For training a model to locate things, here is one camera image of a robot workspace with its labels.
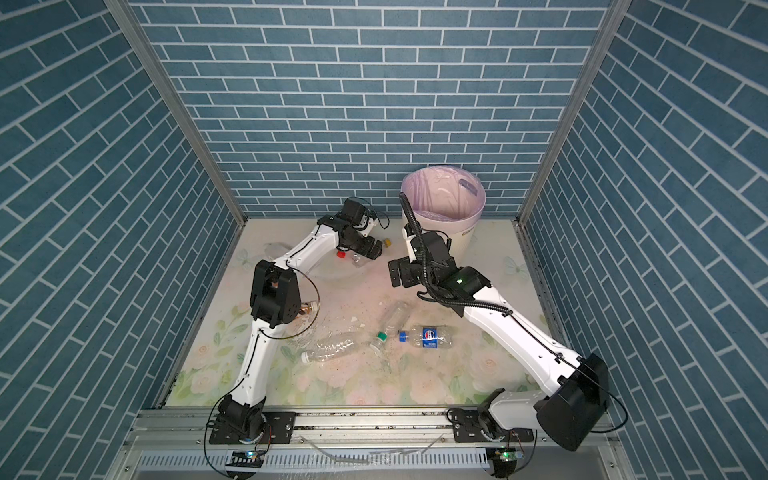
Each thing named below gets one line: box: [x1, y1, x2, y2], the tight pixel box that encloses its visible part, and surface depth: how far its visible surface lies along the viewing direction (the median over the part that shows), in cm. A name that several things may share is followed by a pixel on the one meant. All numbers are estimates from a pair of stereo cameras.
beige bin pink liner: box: [401, 166, 487, 267], surface depth 99 cm
